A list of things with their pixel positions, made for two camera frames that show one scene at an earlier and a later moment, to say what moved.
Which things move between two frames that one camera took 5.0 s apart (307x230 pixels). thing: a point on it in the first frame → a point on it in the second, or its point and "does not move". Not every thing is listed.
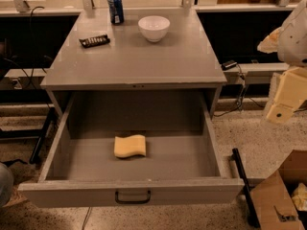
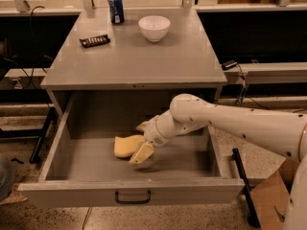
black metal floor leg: x=254 y=219 does not move
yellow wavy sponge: x=129 y=146 does not move
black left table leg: x=41 y=139 does not move
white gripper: x=293 y=45 → x=153 y=133
